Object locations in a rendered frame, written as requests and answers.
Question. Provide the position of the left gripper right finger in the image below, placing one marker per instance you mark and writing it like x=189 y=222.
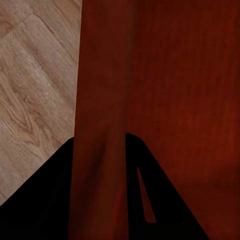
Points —
x=174 y=220

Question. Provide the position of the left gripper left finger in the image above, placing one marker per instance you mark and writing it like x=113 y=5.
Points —
x=39 y=209

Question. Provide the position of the storage box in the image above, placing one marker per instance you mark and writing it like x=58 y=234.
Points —
x=168 y=72

